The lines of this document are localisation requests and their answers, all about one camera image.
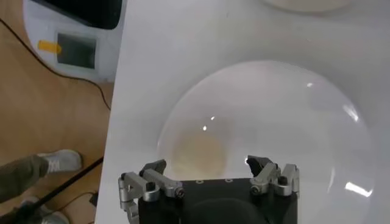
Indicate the olive trouser leg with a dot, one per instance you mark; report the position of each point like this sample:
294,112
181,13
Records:
21,179

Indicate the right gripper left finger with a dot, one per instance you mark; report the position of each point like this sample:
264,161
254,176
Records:
134,185

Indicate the grey sneaker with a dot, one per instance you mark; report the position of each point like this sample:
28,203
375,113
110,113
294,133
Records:
48,216
64,161

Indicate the cream electric cooker base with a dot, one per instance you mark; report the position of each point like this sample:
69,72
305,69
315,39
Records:
304,4

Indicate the person's grey sneakers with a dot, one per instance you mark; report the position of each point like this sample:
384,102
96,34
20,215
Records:
61,187

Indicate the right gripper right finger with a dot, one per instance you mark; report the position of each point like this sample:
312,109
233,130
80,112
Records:
283,182

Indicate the white round plate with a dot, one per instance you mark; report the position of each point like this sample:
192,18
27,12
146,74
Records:
274,121

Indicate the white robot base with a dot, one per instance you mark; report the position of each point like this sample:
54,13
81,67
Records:
106,54

